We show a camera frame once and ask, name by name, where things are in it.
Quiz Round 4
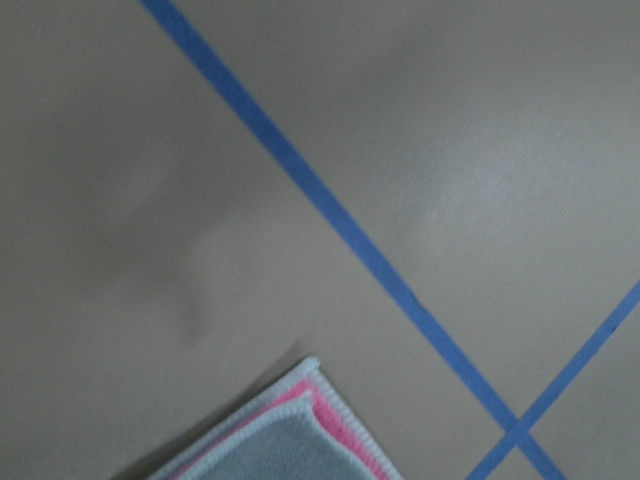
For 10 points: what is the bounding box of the pink towel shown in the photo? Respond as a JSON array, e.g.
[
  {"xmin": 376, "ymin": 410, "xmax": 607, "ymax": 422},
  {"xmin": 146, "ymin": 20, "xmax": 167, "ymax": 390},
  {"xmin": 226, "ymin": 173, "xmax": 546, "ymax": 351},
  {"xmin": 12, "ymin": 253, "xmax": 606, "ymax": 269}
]
[{"xmin": 118, "ymin": 356, "xmax": 401, "ymax": 479}]

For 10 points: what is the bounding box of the blue tape line lengthwise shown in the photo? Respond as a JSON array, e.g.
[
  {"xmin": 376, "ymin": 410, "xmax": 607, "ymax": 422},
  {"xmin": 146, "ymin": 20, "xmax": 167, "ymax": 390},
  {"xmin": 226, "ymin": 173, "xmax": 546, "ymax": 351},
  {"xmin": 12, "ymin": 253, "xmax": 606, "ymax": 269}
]
[{"xmin": 138, "ymin": 0, "xmax": 569, "ymax": 480}]

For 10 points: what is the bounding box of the blue tape line crosswise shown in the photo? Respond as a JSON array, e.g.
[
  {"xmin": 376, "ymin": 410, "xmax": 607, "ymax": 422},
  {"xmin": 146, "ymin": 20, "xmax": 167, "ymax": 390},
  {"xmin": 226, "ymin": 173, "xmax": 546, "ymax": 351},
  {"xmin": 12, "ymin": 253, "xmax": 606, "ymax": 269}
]
[{"xmin": 467, "ymin": 283, "xmax": 639, "ymax": 479}]

